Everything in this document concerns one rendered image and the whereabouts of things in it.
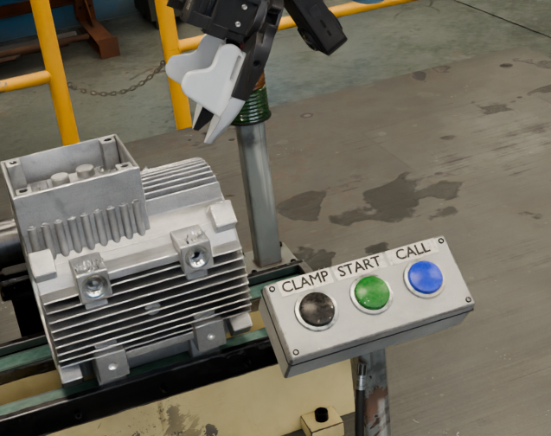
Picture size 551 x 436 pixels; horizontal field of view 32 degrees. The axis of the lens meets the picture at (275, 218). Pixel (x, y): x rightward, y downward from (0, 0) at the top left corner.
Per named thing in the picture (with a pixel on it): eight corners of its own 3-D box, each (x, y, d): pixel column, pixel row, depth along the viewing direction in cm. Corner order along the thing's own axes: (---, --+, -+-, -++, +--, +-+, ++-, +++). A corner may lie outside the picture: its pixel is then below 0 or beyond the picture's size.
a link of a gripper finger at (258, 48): (216, 90, 89) (246, -2, 88) (233, 96, 90) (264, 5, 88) (234, 99, 85) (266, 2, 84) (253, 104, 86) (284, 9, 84)
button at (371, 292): (359, 319, 82) (363, 311, 80) (346, 288, 83) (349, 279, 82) (391, 310, 83) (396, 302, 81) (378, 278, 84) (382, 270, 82)
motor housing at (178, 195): (72, 422, 95) (28, 253, 86) (42, 327, 111) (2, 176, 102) (263, 361, 100) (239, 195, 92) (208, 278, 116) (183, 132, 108)
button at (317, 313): (304, 336, 81) (307, 328, 79) (291, 304, 82) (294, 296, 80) (337, 326, 81) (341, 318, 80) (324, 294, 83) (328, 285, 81)
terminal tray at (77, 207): (30, 268, 91) (12, 200, 88) (16, 223, 100) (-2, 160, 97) (153, 234, 95) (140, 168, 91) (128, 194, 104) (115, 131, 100)
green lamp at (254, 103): (233, 129, 129) (228, 97, 127) (221, 115, 134) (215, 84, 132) (276, 118, 130) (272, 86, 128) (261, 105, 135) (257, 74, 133)
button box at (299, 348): (283, 381, 83) (291, 361, 78) (256, 306, 86) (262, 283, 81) (461, 325, 87) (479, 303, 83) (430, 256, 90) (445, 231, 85)
